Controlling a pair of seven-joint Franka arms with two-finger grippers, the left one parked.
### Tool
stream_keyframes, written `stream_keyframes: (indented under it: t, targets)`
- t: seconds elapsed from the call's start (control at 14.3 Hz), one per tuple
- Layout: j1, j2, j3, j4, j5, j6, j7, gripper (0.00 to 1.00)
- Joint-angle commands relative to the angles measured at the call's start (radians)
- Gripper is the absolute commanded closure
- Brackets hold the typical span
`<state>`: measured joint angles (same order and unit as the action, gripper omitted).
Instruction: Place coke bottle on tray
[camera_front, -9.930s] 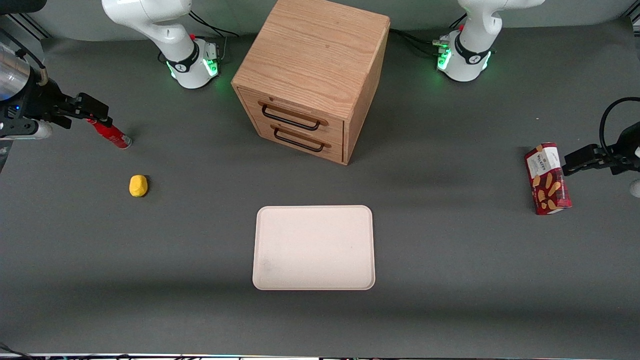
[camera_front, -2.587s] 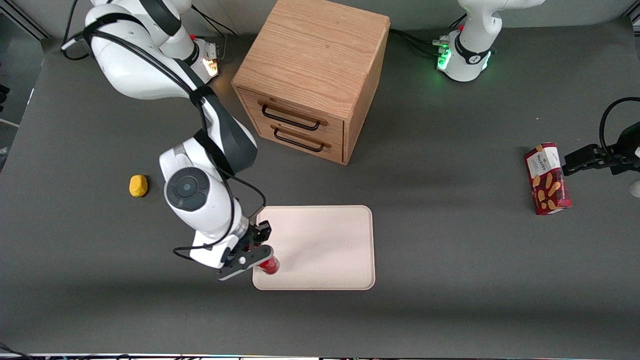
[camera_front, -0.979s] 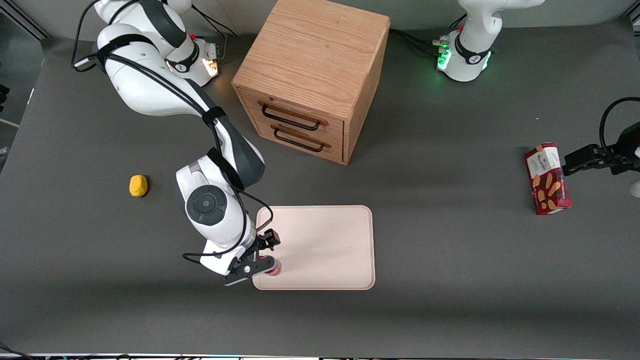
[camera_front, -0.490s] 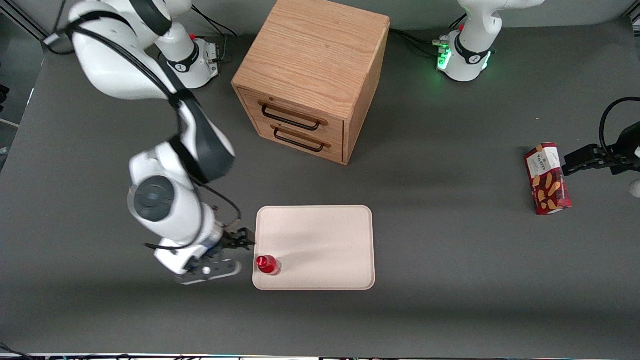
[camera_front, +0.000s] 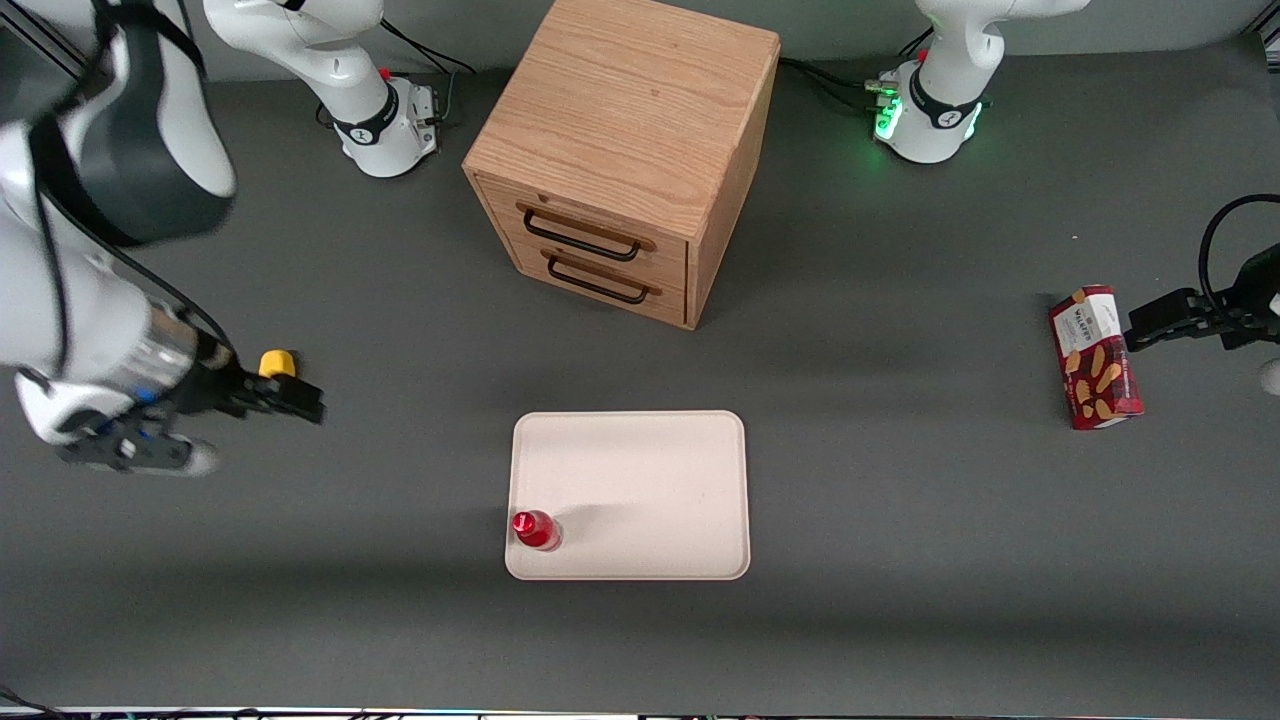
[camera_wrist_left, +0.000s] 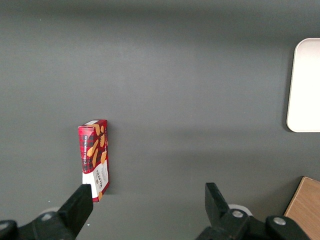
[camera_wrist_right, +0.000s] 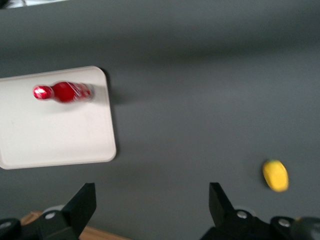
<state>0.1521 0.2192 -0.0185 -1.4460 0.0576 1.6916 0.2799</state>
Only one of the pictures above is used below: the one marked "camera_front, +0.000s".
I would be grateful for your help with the yellow lemon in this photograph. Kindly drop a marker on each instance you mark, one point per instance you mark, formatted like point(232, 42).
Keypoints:
point(277, 362)

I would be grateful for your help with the red coke bottle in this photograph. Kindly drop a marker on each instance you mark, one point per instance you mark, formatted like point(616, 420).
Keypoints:
point(536, 530)

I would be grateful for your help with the cream rectangular tray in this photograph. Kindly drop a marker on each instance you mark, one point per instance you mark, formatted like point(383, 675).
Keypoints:
point(650, 480)

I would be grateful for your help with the red tartan shortbread box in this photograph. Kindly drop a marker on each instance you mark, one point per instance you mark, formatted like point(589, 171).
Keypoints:
point(1095, 355)

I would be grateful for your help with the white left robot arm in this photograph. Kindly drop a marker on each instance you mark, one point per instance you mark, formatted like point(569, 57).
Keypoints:
point(945, 90)

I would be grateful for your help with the wooden drawer cabinet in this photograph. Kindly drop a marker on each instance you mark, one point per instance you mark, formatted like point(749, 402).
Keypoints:
point(620, 130)

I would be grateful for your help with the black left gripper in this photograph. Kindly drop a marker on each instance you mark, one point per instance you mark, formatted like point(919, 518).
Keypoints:
point(1246, 303)

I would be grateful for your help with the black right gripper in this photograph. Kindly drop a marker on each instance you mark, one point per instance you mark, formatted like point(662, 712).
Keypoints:
point(216, 386)

